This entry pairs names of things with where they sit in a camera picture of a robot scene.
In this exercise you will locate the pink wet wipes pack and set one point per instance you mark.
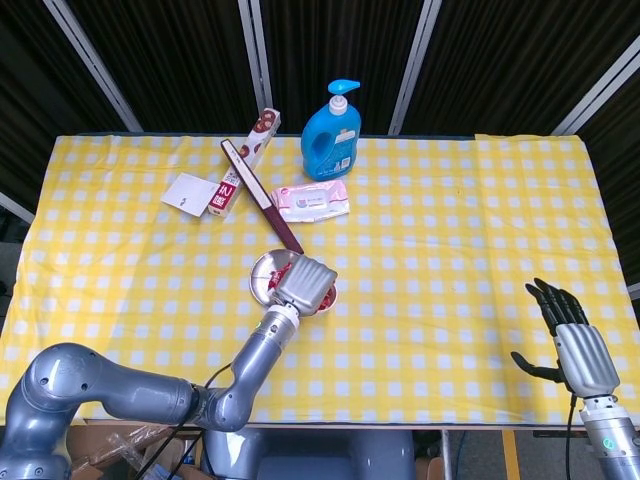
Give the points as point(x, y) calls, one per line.
point(310, 202)

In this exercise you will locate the yellow white checked tablecloth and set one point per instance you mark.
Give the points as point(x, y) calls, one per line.
point(425, 250)

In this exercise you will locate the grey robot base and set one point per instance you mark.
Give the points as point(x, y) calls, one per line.
point(310, 455)

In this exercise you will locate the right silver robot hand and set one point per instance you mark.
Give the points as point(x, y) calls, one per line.
point(585, 357)

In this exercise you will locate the red candy wrapper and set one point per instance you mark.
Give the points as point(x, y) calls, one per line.
point(328, 299)
point(283, 270)
point(274, 282)

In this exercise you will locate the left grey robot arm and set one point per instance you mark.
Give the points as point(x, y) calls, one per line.
point(140, 395)

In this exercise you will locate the white paper card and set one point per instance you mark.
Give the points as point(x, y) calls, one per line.
point(187, 195)

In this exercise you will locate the round silver metal plate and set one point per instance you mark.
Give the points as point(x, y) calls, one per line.
point(262, 280)

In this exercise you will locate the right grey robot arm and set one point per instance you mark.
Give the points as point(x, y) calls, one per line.
point(612, 450)

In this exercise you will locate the white metal frame post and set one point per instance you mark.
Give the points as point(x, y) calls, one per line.
point(94, 65)
point(635, 291)
point(600, 97)
point(17, 207)
point(415, 65)
point(257, 50)

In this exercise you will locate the long maroon box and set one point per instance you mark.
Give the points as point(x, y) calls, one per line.
point(260, 197)

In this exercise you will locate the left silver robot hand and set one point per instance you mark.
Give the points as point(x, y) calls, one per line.
point(305, 285)

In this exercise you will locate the brown cardboard box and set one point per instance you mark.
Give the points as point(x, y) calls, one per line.
point(100, 445)

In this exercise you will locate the white metal table leg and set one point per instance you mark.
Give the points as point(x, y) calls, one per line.
point(446, 455)

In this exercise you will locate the blue detergent pump bottle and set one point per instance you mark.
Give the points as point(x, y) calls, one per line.
point(320, 165)

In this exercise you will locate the black pleated curtain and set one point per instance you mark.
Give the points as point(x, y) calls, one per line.
point(500, 65)

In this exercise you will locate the white paper cup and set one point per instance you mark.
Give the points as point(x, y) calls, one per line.
point(327, 310)

